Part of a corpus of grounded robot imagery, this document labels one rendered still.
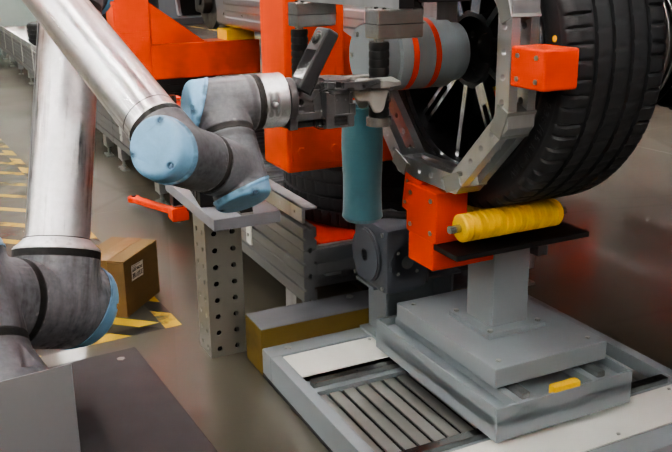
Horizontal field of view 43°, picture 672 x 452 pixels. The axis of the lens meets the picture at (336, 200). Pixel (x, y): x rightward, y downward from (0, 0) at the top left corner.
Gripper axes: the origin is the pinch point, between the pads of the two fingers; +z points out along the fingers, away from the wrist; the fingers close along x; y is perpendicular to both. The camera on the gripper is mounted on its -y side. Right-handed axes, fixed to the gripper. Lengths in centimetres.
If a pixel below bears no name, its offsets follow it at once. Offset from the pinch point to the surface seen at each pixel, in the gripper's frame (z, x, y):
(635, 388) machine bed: 64, 2, 76
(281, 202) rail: 14, -85, 46
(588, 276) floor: 119, -73, 83
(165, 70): 27, -253, 26
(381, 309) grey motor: 26, -49, 67
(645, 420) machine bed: 55, 13, 75
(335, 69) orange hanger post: 19, -60, 6
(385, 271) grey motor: 22, -40, 53
